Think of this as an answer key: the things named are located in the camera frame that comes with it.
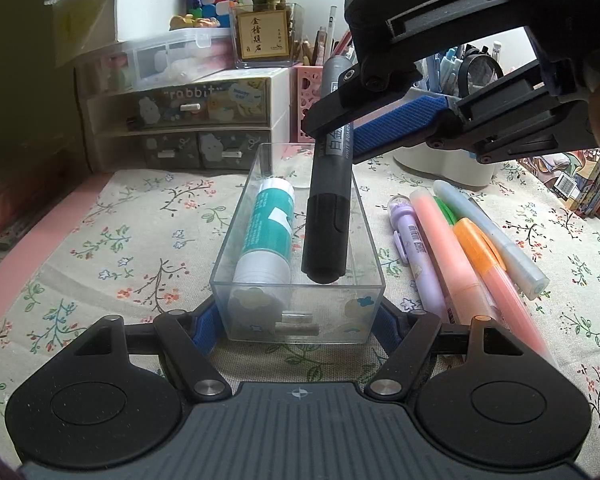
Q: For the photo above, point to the salmon pink highlighter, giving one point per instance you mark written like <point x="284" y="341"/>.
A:
<point x="445" y="255"/>

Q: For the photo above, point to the clear plastic organizer box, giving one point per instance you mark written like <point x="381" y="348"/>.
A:
<point x="260" y="320"/>

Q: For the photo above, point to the glass vase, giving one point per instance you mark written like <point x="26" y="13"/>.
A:
<point x="295" y="35"/>

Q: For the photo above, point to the clear compartment storage box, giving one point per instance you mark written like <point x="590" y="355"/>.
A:
<point x="155" y="57"/>

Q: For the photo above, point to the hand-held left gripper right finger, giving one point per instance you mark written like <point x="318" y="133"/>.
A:
<point x="386" y="327"/>

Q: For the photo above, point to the black magnifying glass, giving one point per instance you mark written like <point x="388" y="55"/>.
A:
<point x="482" y="72"/>

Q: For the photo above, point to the bunch of blue pens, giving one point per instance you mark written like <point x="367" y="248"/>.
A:
<point x="442" y="72"/>

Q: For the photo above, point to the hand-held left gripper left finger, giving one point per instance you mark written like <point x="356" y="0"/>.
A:
<point x="206" y="331"/>

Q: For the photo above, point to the white mini drawer cabinet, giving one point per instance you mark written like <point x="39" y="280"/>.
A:
<point x="180" y="120"/>

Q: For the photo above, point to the black whiteboard marker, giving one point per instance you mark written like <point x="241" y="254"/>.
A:
<point x="325" y="230"/>

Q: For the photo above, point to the bunch of pens and pencils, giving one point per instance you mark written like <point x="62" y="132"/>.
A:
<point x="322" y="45"/>

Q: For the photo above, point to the white and grey pen holder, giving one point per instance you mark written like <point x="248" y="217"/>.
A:
<point x="445" y="170"/>

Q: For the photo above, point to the green cap highlighter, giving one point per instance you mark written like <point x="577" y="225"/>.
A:
<point x="446" y="212"/>

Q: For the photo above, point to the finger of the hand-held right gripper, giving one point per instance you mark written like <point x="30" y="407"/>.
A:
<point x="400" y="120"/>
<point x="340" y="105"/>

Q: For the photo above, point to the purple pen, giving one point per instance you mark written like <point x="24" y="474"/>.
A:
<point x="420" y="260"/>

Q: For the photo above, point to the pale blue highlighter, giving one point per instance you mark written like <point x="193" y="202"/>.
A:
<point x="505" y="245"/>

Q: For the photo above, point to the orange cap highlighter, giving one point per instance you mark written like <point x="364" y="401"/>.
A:
<point x="477" y="245"/>

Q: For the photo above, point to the white lidded box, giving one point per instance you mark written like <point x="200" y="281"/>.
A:
<point x="80" y="20"/>

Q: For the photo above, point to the cartoon cover book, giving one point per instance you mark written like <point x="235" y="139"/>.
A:
<point x="585" y="185"/>

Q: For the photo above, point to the teal and white glue stick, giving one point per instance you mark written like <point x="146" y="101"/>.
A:
<point x="267" y="230"/>

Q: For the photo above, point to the small orange figurine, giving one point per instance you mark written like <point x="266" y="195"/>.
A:
<point x="192" y="21"/>

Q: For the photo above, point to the pink perforated pen holder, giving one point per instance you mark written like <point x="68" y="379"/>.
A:
<point x="307" y="100"/>

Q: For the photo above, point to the brown calligraphy label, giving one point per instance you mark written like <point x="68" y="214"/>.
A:
<point x="262" y="35"/>

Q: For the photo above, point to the floral tablecloth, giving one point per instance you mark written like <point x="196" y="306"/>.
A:
<point x="130" y="260"/>

